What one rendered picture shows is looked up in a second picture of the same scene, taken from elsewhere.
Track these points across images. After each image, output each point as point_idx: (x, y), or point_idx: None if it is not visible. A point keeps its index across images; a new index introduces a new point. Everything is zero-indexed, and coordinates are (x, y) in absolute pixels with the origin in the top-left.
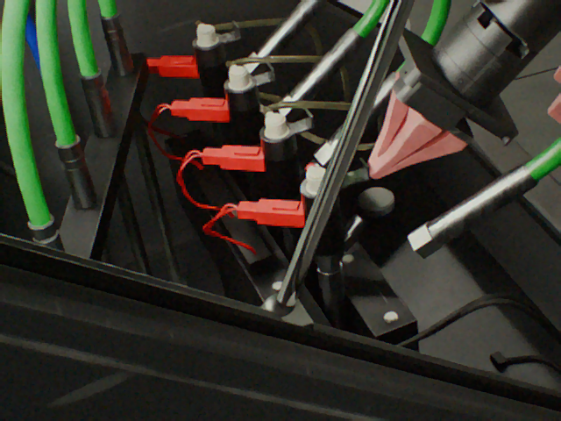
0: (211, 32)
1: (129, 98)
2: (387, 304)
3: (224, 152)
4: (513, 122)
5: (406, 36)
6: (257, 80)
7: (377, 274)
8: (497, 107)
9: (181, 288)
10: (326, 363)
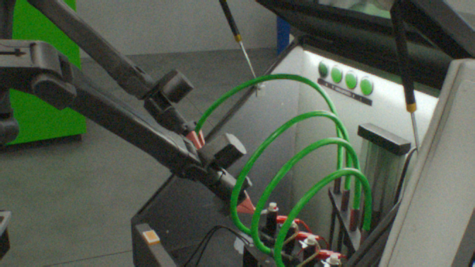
0: (331, 255)
1: (352, 241)
2: (252, 248)
3: (309, 234)
4: (213, 201)
5: (245, 179)
6: (305, 244)
7: (256, 257)
8: (218, 200)
9: (269, 73)
10: (251, 85)
